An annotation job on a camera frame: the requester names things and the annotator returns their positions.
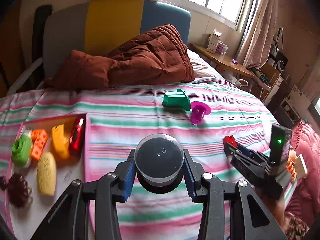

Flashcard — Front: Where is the magenta perforated cup toy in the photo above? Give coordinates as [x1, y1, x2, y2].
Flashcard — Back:
[190, 101, 212, 125]

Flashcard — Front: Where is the yellow oval embossed toy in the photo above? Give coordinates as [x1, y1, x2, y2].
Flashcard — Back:
[37, 152, 56, 197]

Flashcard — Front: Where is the green round toy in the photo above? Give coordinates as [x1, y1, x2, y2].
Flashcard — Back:
[11, 129, 33, 168]

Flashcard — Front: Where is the rust brown quilted blanket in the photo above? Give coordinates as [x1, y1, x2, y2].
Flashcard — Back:
[46, 24, 195, 90]

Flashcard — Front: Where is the orange building block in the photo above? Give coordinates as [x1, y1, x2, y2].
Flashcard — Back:
[30, 129, 48, 160]

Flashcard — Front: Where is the orange yellow plastic toy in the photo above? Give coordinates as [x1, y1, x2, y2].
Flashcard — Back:
[52, 124, 69, 159]

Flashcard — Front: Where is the beige curtain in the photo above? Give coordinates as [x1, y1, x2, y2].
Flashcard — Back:
[236, 0, 279, 69]

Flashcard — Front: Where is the wooden bedside table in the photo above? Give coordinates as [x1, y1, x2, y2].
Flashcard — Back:
[189, 43, 253, 79]

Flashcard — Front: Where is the teal green spool toy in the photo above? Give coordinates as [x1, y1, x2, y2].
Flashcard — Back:
[162, 88, 191, 111]

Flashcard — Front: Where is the grey yellow blue headboard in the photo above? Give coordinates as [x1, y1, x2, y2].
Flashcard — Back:
[43, 0, 191, 78]

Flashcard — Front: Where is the clear jar with black lid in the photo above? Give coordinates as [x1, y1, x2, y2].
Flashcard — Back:
[134, 134, 184, 194]

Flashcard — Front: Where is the striped bed cover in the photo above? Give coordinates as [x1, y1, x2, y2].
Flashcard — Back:
[1, 78, 278, 239]

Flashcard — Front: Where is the purple box on table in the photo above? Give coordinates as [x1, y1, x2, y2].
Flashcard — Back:
[215, 42, 228, 55]

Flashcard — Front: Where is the pink-rimmed white tray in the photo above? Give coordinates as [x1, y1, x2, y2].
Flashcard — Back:
[8, 114, 87, 239]

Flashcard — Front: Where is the person's right hand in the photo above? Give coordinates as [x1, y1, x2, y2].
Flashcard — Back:
[260, 192, 285, 231]

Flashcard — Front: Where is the dark brown hair claw clip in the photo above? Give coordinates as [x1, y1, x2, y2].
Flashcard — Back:
[0, 173, 34, 208]

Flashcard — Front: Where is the pale pillow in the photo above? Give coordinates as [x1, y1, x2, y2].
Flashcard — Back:
[187, 49, 225, 83]

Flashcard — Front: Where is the white box on table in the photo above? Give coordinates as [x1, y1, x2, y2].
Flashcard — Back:
[207, 29, 221, 53]

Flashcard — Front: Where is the red metallic toy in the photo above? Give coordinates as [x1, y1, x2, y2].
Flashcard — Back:
[68, 117, 85, 157]

